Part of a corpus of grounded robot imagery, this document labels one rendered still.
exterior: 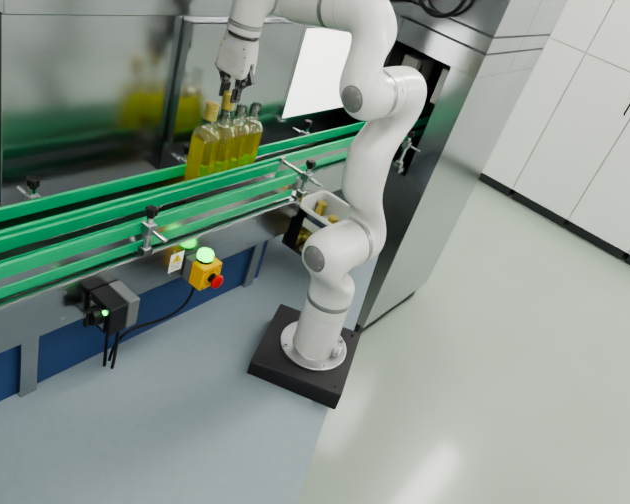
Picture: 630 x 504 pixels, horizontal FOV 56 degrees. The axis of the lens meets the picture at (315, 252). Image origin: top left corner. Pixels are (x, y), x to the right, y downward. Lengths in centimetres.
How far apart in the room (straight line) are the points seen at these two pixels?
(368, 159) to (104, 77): 67
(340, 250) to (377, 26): 49
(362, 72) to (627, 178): 411
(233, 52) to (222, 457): 98
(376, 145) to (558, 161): 402
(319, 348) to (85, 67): 90
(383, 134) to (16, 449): 102
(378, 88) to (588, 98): 402
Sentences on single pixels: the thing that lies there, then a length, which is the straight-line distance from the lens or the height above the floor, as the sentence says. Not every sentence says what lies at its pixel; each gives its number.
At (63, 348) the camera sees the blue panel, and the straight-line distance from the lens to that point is 153.
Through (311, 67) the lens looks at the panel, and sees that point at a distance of 210.
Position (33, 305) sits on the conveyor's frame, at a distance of 134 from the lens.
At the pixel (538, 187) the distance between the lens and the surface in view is 535.
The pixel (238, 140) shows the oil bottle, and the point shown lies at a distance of 170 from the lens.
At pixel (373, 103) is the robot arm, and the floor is 156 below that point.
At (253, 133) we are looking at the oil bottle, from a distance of 173.
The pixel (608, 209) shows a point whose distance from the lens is 525.
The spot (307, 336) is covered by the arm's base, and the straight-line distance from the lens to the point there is 160.
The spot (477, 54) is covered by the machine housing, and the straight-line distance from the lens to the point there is 243.
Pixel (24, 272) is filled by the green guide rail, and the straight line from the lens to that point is 131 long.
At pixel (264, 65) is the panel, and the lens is 190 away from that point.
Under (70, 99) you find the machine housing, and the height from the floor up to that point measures 131.
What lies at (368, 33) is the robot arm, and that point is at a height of 167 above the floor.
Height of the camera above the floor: 192
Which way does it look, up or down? 32 degrees down
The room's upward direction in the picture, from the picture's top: 20 degrees clockwise
